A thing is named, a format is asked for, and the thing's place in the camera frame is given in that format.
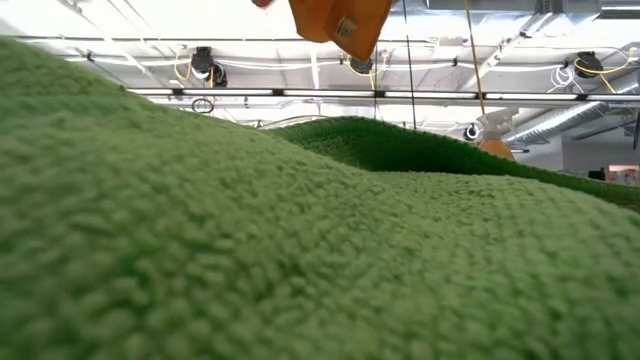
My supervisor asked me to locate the long ceiling light strip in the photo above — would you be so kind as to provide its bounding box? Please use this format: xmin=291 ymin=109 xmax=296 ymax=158
xmin=127 ymin=87 xmax=640 ymax=102

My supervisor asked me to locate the silver ventilation duct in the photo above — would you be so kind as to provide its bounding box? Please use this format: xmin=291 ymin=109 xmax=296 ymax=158
xmin=502 ymin=82 xmax=640 ymax=146

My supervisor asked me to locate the white cable coil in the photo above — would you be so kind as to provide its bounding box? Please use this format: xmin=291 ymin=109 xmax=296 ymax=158
xmin=549 ymin=64 xmax=576 ymax=94

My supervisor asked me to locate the orange spray bottle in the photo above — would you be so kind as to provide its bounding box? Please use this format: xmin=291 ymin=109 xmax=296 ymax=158
xmin=477 ymin=107 xmax=520 ymax=161

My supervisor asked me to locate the yellow hanging cable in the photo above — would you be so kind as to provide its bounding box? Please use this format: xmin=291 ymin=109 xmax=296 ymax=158
xmin=464 ymin=0 xmax=487 ymax=116

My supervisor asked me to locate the black hanging cable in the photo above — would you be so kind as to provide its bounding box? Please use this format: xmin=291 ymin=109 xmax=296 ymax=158
xmin=402 ymin=0 xmax=417 ymax=130

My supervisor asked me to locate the black ceiling cable reel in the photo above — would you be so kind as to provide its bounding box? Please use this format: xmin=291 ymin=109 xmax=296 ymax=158
xmin=574 ymin=51 xmax=604 ymax=80
xmin=191 ymin=46 xmax=229 ymax=89
xmin=348 ymin=55 xmax=375 ymax=76

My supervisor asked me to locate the orange microfiber towel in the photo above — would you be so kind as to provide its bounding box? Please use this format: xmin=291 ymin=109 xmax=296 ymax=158
xmin=288 ymin=0 xmax=394 ymax=64

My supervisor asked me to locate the green microfiber towel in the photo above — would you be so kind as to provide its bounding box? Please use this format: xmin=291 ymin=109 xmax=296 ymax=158
xmin=0 ymin=35 xmax=640 ymax=360

